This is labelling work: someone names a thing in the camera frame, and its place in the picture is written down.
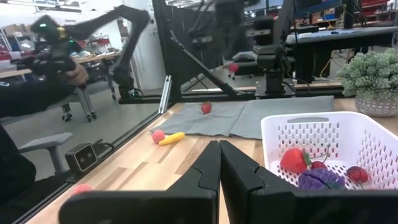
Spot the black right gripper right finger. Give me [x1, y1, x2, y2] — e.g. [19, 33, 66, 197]
[220, 139, 398, 224]

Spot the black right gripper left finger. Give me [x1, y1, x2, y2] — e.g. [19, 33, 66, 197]
[58, 140, 222, 224]

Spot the red toy strawberry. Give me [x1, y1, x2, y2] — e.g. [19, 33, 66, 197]
[200, 101, 213, 116]
[279, 147, 312, 174]

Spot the yellow elongated toy vegetable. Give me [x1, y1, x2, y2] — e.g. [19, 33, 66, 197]
[158, 131, 186, 146]

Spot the pink toy peach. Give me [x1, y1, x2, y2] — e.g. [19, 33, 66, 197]
[72, 183, 94, 196]
[151, 129, 166, 145]

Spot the purple toy grape bunch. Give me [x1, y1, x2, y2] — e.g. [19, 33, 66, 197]
[297, 167, 346, 191]

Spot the white perforated plastic basket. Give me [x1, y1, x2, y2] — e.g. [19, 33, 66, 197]
[260, 111, 398, 191]

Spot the grey cloth mat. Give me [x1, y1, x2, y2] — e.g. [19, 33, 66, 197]
[150, 95, 336, 140]

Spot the silver aluminium extrusion bar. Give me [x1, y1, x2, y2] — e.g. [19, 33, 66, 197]
[157, 75, 173, 115]

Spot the wheeled metal stand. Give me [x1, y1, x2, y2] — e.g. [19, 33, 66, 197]
[60, 85, 98, 123]

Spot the black room divider panel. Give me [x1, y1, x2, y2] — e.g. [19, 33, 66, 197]
[169, 4, 259, 91]

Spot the grey chair armrest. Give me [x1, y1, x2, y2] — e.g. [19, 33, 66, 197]
[17, 132, 74, 175]

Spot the person's hand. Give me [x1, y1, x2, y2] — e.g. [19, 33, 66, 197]
[63, 62, 90, 87]

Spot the green plant in patterned pot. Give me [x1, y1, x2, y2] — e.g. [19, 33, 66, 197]
[335, 47, 398, 118]

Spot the wooden background table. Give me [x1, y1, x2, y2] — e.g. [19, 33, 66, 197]
[0, 51, 122, 80]

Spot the grey desk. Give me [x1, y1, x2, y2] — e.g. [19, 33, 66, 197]
[285, 26, 398, 85]

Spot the person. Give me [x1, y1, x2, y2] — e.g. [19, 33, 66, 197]
[0, 79, 77, 224]

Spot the black camera cable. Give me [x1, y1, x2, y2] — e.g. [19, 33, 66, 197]
[93, 139, 116, 153]

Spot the black table-level camera box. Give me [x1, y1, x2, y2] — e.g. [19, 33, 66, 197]
[64, 142, 99, 174]

